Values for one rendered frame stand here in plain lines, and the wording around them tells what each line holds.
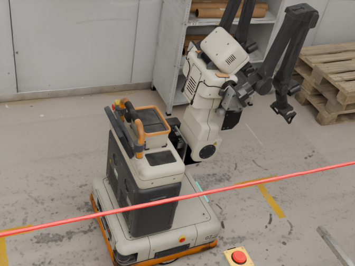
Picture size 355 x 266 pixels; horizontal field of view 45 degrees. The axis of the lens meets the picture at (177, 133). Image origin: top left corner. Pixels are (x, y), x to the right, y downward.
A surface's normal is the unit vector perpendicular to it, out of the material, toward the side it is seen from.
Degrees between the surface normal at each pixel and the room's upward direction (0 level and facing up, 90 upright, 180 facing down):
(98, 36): 90
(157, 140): 92
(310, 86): 90
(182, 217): 0
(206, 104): 90
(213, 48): 48
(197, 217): 0
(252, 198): 0
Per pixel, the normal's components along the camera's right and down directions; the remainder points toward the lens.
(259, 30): -0.91, 0.13
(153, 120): 0.15, -0.77
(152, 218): 0.39, 0.62
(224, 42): -0.57, -0.41
